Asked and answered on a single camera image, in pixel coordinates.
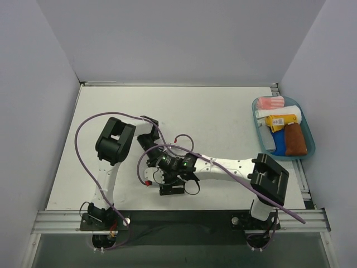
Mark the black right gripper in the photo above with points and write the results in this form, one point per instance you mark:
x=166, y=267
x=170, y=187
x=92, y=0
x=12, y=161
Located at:
x=170, y=188

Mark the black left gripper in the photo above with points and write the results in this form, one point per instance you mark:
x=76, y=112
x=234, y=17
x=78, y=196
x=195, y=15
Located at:
x=152, y=161

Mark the brown towel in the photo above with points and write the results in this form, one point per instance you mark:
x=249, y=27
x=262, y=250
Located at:
x=294, y=140

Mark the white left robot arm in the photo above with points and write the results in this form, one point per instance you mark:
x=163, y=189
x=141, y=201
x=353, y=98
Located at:
x=112, y=147

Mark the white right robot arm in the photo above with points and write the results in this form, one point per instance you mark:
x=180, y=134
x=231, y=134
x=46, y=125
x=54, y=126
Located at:
x=261, y=175

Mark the grey rolled towel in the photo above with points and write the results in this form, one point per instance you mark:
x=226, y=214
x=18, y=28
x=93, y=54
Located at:
x=266, y=137

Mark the blue rolled towel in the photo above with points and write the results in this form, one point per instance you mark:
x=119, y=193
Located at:
x=279, y=140

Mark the yellow rolled towel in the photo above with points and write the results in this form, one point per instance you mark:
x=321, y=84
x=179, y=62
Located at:
x=278, y=122

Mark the pink striped rolled towel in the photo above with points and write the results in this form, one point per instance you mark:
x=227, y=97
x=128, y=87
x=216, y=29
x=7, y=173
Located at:
x=270, y=102

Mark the white rolled towel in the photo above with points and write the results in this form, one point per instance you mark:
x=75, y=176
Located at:
x=261, y=113

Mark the blue plastic tray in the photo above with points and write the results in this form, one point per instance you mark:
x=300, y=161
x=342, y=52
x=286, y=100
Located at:
x=310, y=144

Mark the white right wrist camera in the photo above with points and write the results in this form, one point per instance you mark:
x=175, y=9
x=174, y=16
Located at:
x=153, y=175

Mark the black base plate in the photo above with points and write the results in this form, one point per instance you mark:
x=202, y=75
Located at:
x=180, y=228

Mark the aluminium frame rail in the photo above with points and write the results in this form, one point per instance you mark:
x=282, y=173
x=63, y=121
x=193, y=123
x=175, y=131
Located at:
x=66, y=222

